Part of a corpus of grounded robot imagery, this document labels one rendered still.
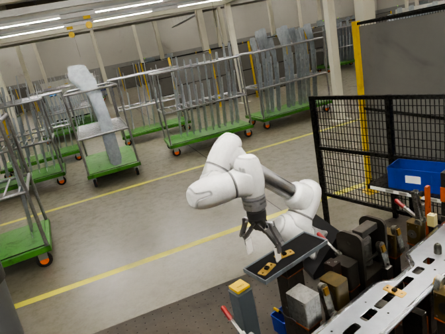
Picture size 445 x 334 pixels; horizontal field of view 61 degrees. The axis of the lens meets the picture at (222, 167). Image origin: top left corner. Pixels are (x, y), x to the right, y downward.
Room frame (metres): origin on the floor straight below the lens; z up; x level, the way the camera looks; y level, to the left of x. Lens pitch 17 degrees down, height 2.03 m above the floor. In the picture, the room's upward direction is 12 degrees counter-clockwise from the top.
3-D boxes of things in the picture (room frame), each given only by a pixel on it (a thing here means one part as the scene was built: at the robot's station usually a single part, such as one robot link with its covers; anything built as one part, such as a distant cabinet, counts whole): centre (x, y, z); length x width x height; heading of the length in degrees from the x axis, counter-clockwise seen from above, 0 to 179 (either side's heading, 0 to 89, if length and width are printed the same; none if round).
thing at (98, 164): (7.77, 2.27, 0.89); 1.90 x 1.00 x 1.77; 17
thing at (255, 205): (1.32, -0.09, 1.46); 0.09 x 0.09 x 0.06
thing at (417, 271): (1.33, -0.71, 0.84); 0.12 x 0.05 x 0.29; 33
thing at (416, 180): (2.04, -1.12, 1.09); 0.30 x 0.17 x 0.13; 39
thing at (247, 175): (1.31, -0.08, 1.57); 0.13 x 0.11 x 0.16; 108
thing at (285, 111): (9.27, -1.88, 0.89); 1.90 x 1.00 x 1.77; 108
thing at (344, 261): (1.40, -0.42, 0.89); 0.12 x 0.07 x 0.38; 33
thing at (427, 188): (1.67, -0.96, 0.95); 0.03 x 0.01 x 0.50; 123
